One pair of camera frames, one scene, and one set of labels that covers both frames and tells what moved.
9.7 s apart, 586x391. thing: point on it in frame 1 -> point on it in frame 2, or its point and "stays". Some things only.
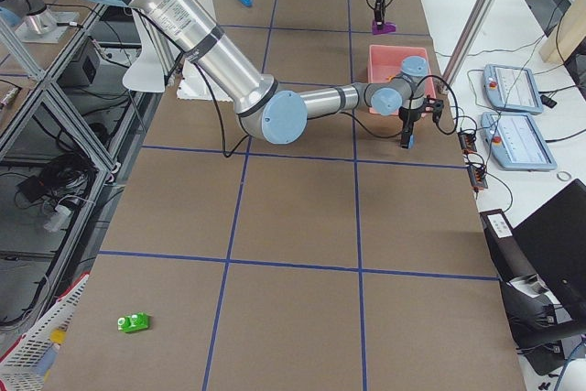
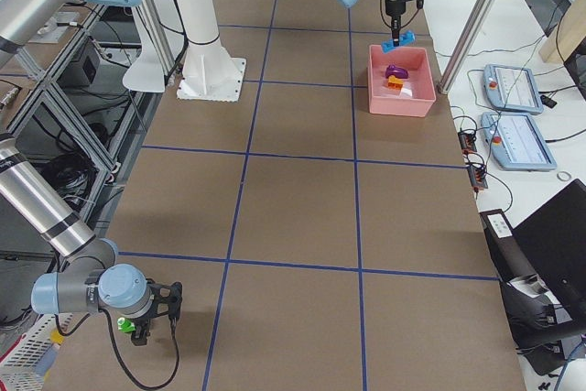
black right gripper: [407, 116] -> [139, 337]
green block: [133, 322] stays
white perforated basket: [20, 371] stays
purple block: [383, 28] -> [398, 72]
